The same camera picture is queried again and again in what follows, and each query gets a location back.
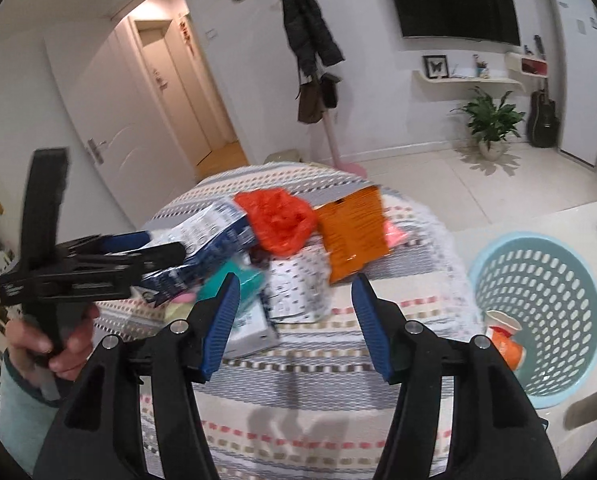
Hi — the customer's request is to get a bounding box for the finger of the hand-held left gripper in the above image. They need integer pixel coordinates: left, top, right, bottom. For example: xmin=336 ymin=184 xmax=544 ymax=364
xmin=126 ymin=241 xmax=188 ymax=283
xmin=98 ymin=230 xmax=152 ymax=256

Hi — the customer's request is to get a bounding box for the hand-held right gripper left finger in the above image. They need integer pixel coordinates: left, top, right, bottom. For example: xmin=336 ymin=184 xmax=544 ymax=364
xmin=32 ymin=272 xmax=242 ymax=480

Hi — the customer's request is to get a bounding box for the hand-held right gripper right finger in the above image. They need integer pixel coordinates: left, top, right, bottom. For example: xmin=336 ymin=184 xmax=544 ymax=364
xmin=351 ymin=272 xmax=563 ymax=480

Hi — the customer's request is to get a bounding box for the blue and white carton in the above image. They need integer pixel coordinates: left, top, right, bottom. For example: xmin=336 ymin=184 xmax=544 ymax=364
xmin=133 ymin=199 xmax=257 ymax=308

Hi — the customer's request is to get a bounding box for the light blue perforated basket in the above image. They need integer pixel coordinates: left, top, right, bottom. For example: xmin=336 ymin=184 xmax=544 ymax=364
xmin=467 ymin=232 xmax=597 ymax=410

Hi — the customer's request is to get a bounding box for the person's left forearm teal sleeve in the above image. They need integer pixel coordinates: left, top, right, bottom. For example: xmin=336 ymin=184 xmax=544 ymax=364
xmin=0 ymin=349 xmax=76 ymax=477

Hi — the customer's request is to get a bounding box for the person's left hand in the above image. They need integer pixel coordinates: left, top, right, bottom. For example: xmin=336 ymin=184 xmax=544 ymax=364
xmin=5 ymin=304 xmax=102 ymax=384

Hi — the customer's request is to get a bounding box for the white flat box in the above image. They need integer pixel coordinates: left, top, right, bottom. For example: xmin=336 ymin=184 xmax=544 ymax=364
xmin=222 ymin=299 xmax=282 ymax=360

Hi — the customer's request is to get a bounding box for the teal packet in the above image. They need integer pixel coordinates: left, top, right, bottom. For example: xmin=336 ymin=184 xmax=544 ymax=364
xmin=194 ymin=254 xmax=274 ymax=311

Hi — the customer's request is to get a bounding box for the yellow and pink packet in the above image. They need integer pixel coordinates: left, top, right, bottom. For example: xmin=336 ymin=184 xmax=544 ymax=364
xmin=162 ymin=290 xmax=199 ymax=326

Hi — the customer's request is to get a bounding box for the white patterned packet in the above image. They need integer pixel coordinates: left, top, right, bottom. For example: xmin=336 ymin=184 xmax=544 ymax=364
xmin=263 ymin=250 xmax=335 ymax=322

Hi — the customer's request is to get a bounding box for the orange snack packet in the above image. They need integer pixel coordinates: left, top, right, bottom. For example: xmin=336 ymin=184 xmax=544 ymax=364
xmin=315 ymin=185 xmax=393 ymax=285

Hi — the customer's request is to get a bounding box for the pink plastic wrapper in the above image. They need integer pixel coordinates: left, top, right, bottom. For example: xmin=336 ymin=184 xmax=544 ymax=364
xmin=385 ymin=220 xmax=409 ymax=251

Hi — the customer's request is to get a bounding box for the red plastic bag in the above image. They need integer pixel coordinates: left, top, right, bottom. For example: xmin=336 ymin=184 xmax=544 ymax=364
xmin=233 ymin=187 xmax=319 ymax=257

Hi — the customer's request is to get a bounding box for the white door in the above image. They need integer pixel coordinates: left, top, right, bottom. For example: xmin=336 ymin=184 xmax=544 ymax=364
xmin=43 ymin=25 xmax=199 ymax=231

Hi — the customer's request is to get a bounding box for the white and orange paper cup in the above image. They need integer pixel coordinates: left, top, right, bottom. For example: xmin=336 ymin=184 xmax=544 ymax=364
xmin=483 ymin=309 xmax=528 ymax=372

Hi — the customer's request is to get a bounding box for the grey storage box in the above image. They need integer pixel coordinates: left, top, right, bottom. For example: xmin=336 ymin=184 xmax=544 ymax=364
xmin=263 ymin=147 xmax=302 ymax=165

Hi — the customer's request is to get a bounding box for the pink coat stand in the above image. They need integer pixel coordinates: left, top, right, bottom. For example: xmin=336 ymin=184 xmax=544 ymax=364
xmin=303 ymin=72 xmax=367 ymax=177

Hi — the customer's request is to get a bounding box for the brown bag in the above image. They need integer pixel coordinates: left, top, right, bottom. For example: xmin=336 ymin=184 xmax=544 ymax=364
xmin=296 ymin=80 xmax=325 ymax=125

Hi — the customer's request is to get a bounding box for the green potted plant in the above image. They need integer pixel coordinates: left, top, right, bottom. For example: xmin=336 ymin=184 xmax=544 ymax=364
xmin=451 ymin=86 xmax=527 ymax=162

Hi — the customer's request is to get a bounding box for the black acoustic guitar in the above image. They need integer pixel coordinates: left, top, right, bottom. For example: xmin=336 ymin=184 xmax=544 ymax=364
xmin=527 ymin=77 xmax=560 ymax=149

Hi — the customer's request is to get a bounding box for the framed butterfly picture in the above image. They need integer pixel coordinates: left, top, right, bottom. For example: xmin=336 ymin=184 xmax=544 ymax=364
xmin=423 ymin=54 xmax=450 ymax=80

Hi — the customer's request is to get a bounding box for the black puffer jacket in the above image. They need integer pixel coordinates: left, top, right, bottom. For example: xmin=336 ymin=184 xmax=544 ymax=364
xmin=271 ymin=0 xmax=346 ymax=83

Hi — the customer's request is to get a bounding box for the white refrigerator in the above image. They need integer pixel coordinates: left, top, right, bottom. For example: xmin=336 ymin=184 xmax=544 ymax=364
xmin=546 ymin=0 xmax=597 ymax=167

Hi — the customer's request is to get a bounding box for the white wall shelf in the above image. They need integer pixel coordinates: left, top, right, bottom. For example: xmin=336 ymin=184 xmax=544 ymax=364
xmin=413 ymin=70 xmax=523 ymax=92

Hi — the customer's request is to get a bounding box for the white and red wall box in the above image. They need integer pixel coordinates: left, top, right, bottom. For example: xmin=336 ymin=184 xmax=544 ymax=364
xmin=505 ymin=51 xmax=549 ymax=78

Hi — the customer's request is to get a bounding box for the black wall television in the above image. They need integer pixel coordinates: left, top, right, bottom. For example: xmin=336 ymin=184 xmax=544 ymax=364
xmin=381 ymin=0 xmax=522 ymax=47

